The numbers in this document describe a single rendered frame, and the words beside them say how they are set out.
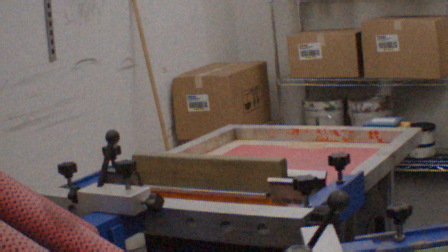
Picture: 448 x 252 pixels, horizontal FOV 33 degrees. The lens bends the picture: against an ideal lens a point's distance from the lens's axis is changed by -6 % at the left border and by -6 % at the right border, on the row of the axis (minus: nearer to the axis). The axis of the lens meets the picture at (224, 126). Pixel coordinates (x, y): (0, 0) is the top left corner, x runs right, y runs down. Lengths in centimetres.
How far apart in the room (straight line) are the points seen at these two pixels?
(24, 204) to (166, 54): 410
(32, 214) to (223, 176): 71
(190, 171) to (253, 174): 15
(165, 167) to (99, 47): 286
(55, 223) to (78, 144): 339
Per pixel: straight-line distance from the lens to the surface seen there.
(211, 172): 160
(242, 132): 221
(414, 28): 472
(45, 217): 95
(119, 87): 462
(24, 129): 401
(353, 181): 154
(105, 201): 135
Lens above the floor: 143
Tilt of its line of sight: 11 degrees down
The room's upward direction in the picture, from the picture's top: 6 degrees counter-clockwise
